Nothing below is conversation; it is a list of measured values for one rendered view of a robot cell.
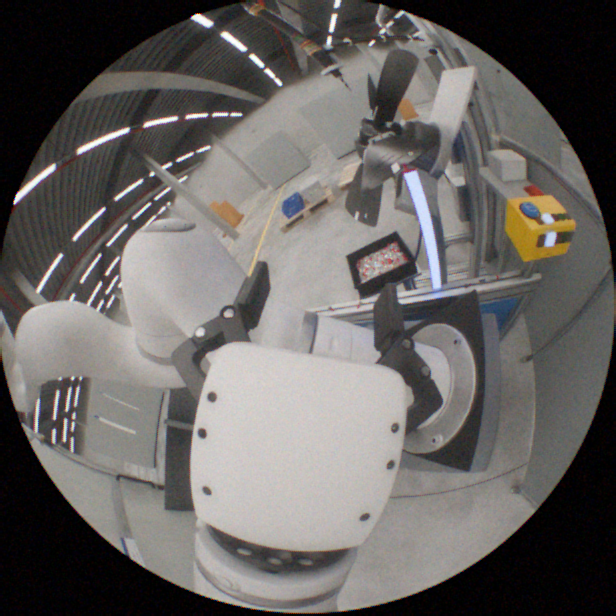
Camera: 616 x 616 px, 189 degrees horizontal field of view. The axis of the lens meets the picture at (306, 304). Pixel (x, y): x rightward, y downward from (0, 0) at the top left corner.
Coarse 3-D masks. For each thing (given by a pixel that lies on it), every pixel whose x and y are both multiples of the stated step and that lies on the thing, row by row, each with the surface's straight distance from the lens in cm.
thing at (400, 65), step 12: (396, 60) 64; (408, 60) 70; (384, 72) 61; (396, 72) 67; (408, 72) 73; (384, 84) 65; (396, 84) 70; (408, 84) 75; (384, 96) 69; (396, 96) 73
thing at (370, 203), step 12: (360, 168) 77; (360, 180) 76; (348, 192) 82; (360, 192) 75; (372, 192) 72; (348, 204) 82; (360, 204) 75; (372, 204) 72; (360, 216) 75; (372, 216) 71
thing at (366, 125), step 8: (368, 120) 72; (360, 128) 78; (368, 128) 70; (376, 128) 70; (384, 128) 71; (392, 128) 75; (400, 128) 72; (360, 136) 70; (368, 136) 70; (360, 144) 73; (368, 144) 72
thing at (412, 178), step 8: (408, 176) 33; (416, 176) 33; (408, 184) 34; (416, 184) 34; (416, 192) 34; (416, 200) 35; (424, 200) 36; (416, 208) 36; (424, 208) 36; (424, 216) 37; (424, 224) 38; (424, 232) 39; (432, 232) 40; (432, 240) 41; (432, 248) 43; (432, 256) 44; (432, 264) 46; (432, 272) 49
